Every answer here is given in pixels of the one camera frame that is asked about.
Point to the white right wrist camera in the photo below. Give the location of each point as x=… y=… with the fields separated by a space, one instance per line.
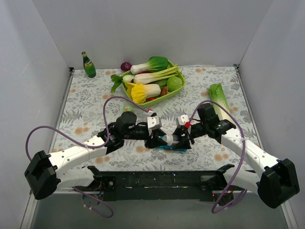
x=183 y=121

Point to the green bok choy toy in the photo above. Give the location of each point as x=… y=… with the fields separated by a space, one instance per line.
x=154 y=64

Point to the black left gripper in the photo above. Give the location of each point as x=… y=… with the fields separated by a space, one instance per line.
x=150 y=135

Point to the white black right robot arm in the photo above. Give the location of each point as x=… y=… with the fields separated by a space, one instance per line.
x=273 y=180

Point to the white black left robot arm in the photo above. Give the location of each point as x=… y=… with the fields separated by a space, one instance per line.
x=48 y=172

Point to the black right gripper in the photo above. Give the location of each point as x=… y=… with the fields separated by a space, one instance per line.
x=186 y=135

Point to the floral table mat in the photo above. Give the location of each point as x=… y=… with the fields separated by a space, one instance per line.
x=90 y=105

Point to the teal weekly pill organizer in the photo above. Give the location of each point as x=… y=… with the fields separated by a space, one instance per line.
x=171 y=148

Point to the round green cabbage toy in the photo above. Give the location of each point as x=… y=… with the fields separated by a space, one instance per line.
x=174 y=83

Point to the lime green plastic basket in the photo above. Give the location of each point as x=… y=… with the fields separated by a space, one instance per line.
x=152 y=82

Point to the celery stalk toy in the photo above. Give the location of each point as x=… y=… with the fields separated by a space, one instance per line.
x=143 y=78

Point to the yellow bok choy toy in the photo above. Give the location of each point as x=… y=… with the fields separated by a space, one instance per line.
x=140 y=92

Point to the black front mounting rail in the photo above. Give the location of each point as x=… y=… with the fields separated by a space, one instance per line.
x=156 y=185

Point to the white pill bottle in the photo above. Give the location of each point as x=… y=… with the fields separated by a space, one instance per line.
x=170 y=139

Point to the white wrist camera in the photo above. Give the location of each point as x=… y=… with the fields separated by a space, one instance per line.
x=154 y=122
x=183 y=121

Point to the purple onion toy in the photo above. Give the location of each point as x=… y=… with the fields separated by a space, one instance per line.
x=125 y=66

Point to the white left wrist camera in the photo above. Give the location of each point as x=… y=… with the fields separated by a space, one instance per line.
x=154 y=122

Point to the brown mushroom toy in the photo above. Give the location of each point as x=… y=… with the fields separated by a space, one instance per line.
x=164 y=91

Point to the green glass bottle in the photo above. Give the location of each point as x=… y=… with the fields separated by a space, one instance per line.
x=88 y=66

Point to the napa cabbage toy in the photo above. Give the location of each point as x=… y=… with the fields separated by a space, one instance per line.
x=217 y=95

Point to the red pepper toy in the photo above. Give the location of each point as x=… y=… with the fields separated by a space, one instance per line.
x=150 y=99

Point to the green lidded small bottle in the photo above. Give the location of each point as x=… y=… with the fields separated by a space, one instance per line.
x=127 y=108

